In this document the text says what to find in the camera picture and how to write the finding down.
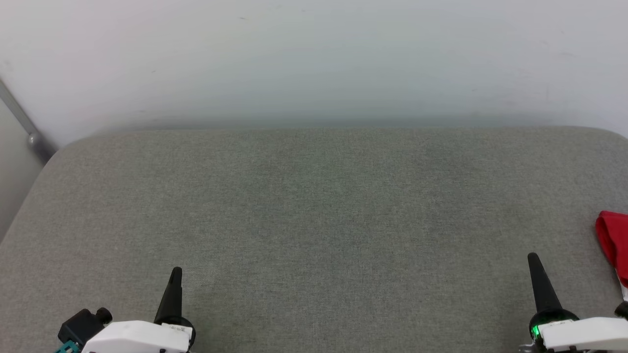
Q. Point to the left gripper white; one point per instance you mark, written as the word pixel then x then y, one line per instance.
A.
pixel 137 338

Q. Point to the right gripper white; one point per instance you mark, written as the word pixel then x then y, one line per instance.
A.
pixel 579 336

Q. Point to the red basketball jersey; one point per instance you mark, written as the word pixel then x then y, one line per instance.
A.
pixel 615 240

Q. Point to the grey fabric sofa seat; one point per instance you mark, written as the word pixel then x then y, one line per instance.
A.
pixel 314 220

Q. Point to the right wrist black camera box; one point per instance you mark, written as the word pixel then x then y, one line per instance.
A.
pixel 623 310

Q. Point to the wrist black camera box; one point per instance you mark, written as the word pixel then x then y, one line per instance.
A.
pixel 623 310
pixel 81 326

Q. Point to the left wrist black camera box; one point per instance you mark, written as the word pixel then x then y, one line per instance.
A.
pixel 81 326

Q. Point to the grey metal wall pole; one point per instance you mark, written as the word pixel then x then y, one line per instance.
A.
pixel 19 117

